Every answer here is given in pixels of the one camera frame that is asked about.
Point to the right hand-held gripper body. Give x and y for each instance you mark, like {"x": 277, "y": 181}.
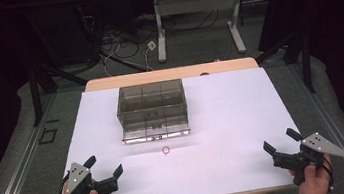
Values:
{"x": 314, "y": 149}

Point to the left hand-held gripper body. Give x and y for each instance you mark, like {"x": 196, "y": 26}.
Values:
{"x": 79, "y": 176}

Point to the clear plastic drawer box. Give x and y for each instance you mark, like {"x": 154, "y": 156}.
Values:
{"x": 151, "y": 111}

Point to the person's right hand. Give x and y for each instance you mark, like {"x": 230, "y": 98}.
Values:
{"x": 316, "y": 184}

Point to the white paper sheet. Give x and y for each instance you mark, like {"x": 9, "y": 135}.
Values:
{"x": 230, "y": 119}

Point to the square floor socket hatch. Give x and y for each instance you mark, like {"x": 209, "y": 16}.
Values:
{"x": 47, "y": 136}

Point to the black metal stand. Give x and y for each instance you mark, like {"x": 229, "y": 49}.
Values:
{"x": 304, "y": 59}
{"x": 36, "y": 94}

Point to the white power plug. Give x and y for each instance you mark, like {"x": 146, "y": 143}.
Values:
{"x": 151, "y": 45}

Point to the white metal desk frame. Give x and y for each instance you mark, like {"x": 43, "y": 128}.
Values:
{"x": 194, "y": 5}

